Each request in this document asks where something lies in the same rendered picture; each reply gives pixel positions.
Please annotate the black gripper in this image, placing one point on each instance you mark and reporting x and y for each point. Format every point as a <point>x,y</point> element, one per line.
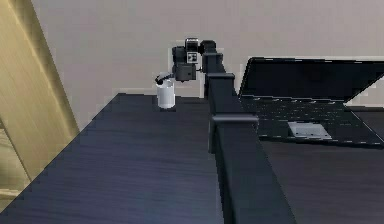
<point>184,70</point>

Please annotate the white cup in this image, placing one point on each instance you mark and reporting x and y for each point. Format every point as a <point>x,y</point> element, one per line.
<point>165,95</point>

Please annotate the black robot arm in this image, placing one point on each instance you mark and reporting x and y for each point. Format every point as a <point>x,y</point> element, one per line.
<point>240,160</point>

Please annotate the tan wooden door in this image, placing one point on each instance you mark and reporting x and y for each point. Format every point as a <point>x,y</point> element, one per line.
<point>30,100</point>

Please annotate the black laptop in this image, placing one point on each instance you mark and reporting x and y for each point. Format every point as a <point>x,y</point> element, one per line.
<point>310,110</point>

